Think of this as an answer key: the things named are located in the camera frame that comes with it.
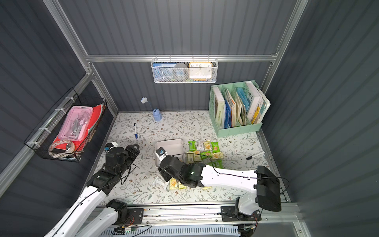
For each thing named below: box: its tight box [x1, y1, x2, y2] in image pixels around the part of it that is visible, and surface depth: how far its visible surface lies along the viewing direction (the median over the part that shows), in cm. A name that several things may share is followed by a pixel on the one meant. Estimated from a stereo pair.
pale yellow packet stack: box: [203, 139, 213, 152], surface depth 100 cm
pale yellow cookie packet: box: [169, 177, 179, 190], surface depth 84 cm
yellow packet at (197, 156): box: [193, 150, 202, 162], surface depth 96 cm
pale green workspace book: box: [212, 85, 226, 128], surface depth 98 cm
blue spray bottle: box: [140, 96, 163, 122], surface depth 113 cm
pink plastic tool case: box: [57, 105, 94, 142], surface depth 74 cm
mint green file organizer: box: [208, 79, 263, 138], surface depth 101 cm
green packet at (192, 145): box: [188, 140, 197, 152], surface depth 101 cm
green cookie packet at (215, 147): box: [210, 141, 221, 154], surface depth 101 cm
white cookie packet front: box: [151, 176, 170, 191], surface depth 84 cm
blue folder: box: [224, 99, 232, 129], surface depth 96 cm
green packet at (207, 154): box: [200, 150, 212, 160], surface depth 96 cm
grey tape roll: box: [172, 62, 189, 81], surface depth 89 cm
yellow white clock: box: [188, 61, 214, 79], surface depth 90 cm
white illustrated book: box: [245, 80, 271, 124], surface depth 98 cm
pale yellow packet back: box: [212, 152, 225, 160], surface depth 96 cm
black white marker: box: [245, 150, 266, 161], surface depth 96 cm
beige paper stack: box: [225, 87, 243, 128], surface depth 98 cm
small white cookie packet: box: [195, 139, 205, 152], surface depth 101 cm
